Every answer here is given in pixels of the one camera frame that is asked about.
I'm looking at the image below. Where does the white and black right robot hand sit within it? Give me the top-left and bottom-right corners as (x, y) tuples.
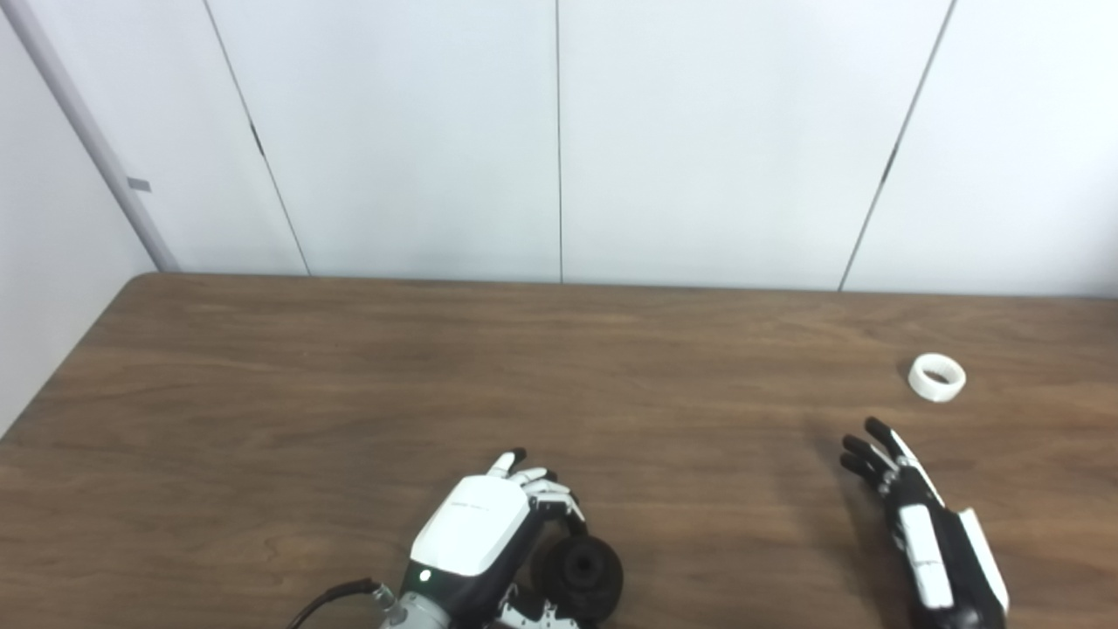
(840, 417), (1011, 629)

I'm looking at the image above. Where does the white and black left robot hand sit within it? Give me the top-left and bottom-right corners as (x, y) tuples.
(377, 448), (588, 629)

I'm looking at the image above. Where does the round black part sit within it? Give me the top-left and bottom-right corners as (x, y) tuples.
(530, 535), (625, 623)

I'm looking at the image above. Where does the white ring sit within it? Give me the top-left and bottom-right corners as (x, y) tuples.
(908, 353), (967, 403)

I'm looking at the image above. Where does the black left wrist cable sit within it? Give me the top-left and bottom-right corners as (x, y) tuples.
(286, 578), (385, 629)

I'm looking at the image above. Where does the grey wall post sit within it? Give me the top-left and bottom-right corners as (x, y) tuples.
(0, 0), (180, 273)

